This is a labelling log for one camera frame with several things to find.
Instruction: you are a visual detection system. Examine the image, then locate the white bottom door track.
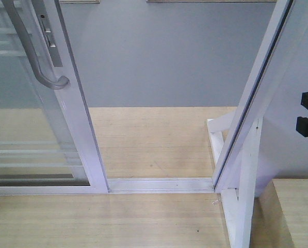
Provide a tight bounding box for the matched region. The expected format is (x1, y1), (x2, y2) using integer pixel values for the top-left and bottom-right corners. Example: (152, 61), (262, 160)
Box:
(108, 178), (215, 194)

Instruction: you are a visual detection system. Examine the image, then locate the white door frame post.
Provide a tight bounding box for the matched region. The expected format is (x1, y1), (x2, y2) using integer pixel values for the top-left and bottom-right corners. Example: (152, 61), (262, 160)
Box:
(213, 1), (308, 192)

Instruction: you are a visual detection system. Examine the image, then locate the plywood base platform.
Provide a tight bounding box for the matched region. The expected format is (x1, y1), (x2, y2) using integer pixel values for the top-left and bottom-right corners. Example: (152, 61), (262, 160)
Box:
(0, 106), (234, 247)

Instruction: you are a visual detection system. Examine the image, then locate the white triangular support bracket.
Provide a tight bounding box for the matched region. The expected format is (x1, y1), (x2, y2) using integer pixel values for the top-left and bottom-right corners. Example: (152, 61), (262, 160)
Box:
(220, 119), (263, 247)

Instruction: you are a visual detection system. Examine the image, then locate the light wooden box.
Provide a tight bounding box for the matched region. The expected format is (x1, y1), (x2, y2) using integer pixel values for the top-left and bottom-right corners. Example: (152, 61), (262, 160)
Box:
(261, 179), (308, 247)

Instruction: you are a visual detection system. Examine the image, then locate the white sliding glass door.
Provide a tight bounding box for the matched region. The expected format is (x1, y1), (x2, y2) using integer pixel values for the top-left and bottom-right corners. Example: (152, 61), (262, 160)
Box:
(0, 1), (108, 195)

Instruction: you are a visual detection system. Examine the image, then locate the grey curved door handle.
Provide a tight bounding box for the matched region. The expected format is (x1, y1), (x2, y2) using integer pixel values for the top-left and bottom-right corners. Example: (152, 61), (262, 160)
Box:
(2, 0), (69, 90)

